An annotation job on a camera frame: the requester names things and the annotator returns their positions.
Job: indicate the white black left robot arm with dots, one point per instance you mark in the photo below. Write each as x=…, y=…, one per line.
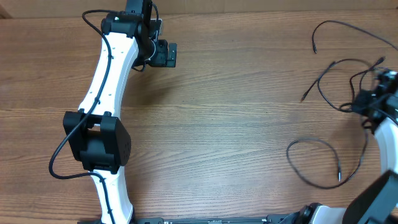
x=95, y=133

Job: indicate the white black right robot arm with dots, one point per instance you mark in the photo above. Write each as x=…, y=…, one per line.
x=376, y=203

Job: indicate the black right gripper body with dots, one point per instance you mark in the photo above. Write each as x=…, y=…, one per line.
x=364, y=101

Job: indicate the black aluminium frame rail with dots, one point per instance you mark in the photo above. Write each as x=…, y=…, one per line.
x=269, y=219

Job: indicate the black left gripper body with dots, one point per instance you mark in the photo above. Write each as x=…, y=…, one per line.
x=159, y=58

